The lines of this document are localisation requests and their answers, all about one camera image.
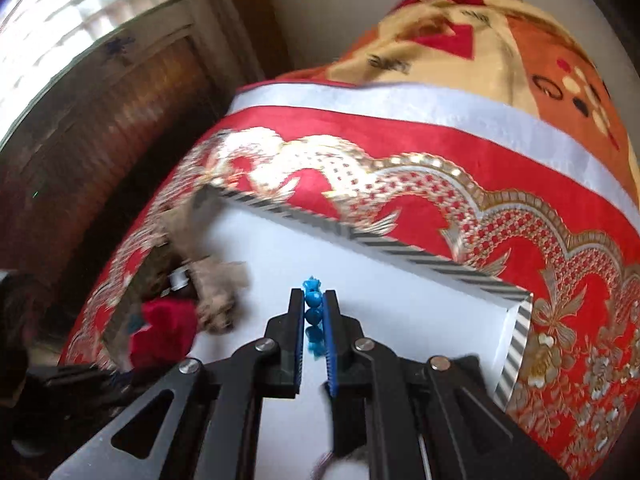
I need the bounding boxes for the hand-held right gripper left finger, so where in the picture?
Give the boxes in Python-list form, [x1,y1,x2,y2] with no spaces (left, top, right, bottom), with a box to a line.
[50,287,306,480]

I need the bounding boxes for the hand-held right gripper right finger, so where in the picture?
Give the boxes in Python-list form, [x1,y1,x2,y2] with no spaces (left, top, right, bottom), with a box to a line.
[322,290,568,480]

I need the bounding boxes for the blue bead bracelet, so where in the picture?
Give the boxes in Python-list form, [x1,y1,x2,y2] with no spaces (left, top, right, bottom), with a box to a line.
[301,275,327,361]

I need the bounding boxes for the striped cardboard box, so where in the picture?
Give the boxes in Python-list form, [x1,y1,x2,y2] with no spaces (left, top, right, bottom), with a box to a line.
[100,182,533,480]

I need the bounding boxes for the red plush toy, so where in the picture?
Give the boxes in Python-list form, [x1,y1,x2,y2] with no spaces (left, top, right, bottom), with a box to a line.
[129,297,198,368]

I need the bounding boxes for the red gold floral tablecloth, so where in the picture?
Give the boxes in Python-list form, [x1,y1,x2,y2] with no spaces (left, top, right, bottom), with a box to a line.
[60,82,640,480]

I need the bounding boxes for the wooden door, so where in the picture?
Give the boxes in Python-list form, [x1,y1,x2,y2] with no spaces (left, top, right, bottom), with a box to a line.
[0,0,296,356]

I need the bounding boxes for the printed orange blanket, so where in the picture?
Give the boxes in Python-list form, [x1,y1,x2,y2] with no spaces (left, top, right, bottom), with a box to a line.
[275,0,633,191]

